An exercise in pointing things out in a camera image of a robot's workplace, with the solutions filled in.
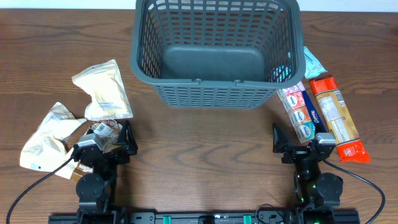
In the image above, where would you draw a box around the tissue multipack blue side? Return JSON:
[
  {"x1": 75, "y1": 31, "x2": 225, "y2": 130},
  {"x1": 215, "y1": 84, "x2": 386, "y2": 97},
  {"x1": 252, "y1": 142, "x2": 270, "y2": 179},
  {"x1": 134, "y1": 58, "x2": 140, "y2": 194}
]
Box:
[{"x1": 277, "y1": 82, "x2": 326, "y2": 143}]

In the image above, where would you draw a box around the beige paper pouch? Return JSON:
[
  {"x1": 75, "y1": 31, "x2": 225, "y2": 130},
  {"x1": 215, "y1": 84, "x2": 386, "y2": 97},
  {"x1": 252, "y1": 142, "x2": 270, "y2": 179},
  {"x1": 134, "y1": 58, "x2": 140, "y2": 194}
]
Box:
[{"x1": 19, "y1": 102, "x2": 86, "y2": 172}]

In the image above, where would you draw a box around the orange cracker sleeve pack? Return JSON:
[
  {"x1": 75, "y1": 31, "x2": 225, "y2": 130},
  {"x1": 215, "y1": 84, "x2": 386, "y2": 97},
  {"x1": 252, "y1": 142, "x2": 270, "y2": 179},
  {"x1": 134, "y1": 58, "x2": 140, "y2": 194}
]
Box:
[{"x1": 310, "y1": 77, "x2": 371, "y2": 163}]

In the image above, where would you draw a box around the beige pouch with label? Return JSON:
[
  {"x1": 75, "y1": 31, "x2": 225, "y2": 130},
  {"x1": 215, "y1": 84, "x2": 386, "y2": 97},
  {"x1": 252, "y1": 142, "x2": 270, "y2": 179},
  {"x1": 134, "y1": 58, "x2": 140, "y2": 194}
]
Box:
[{"x1": 72, "y1": 59, "x2": 133, "y2": 121}]

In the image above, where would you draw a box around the teal snack packet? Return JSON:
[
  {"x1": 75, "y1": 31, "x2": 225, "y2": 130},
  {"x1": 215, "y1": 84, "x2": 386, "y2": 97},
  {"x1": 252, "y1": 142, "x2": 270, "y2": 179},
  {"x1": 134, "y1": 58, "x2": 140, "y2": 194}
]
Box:
[{"x1": 303, "y1": 46, "x2": 327, "y2": 79}]

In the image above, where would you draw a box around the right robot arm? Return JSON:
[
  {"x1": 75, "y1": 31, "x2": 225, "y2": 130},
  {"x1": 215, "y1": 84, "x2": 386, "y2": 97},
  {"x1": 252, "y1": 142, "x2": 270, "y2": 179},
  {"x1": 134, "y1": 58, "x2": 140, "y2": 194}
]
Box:
[{"x1": 272, "y1": 123, "x2": 343, "y2": 223}]

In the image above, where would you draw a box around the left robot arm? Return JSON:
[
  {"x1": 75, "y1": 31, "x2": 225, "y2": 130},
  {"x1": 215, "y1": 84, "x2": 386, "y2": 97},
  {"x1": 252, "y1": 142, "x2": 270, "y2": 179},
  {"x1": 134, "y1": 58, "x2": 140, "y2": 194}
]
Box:
[{"x1": 71, "y1": 121, "x2": 138, "y2": 224}]

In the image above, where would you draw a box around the brown cookie snack pouch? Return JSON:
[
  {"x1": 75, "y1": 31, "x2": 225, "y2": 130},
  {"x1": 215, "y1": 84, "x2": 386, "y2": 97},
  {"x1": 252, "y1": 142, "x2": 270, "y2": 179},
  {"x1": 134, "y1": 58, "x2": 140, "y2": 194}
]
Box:
[{"x1": 55, "y1": 120, "x2": 122, "y2": 181}]

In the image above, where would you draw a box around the grey plastic lattice basket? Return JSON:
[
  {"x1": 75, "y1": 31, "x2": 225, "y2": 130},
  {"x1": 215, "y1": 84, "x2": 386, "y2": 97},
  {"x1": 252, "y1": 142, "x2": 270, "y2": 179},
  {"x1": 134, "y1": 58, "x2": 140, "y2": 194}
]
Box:
[{"x1": 130, "y1": 0, "x2": 305, "y2": 109}]

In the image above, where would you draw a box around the right black cable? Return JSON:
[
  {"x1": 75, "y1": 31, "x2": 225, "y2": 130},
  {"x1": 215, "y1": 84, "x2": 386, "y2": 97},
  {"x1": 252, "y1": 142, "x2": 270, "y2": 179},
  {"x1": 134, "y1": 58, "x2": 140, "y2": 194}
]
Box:
[{"x1": 322, "y1": 159, "x2": 386, "y2": 224}]

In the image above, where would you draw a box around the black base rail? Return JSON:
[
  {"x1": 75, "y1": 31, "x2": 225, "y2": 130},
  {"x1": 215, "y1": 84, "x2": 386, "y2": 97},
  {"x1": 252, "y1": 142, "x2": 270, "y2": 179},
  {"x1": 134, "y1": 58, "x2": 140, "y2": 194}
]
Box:
[{"x1": 48, "y1": 210, "x2": 361, "y2": 224}]

